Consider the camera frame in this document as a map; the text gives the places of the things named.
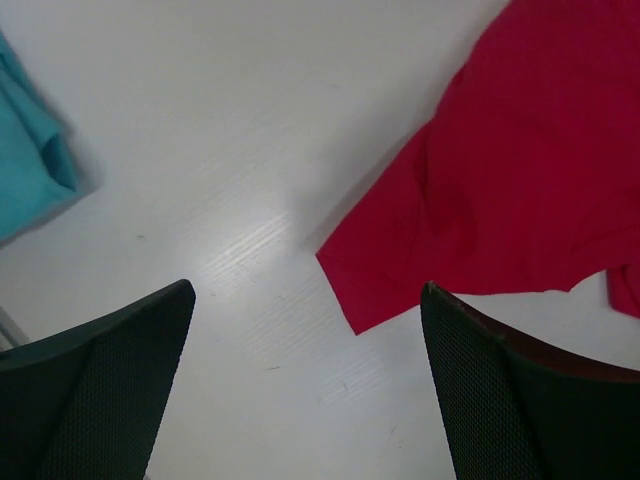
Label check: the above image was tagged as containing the aluminium table frame rail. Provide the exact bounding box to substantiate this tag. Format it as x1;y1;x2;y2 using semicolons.
0;308;29;351

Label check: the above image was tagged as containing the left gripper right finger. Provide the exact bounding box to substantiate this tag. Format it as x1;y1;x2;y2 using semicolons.
420;283;639;479

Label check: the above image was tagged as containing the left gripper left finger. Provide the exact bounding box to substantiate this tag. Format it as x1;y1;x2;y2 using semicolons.
1;280;195;479

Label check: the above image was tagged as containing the cyan t shirt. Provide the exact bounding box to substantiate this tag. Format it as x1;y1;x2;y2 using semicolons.
1;39;79;242

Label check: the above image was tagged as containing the magenta t shirt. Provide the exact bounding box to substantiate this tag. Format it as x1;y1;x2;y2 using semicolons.
317;1;639;334

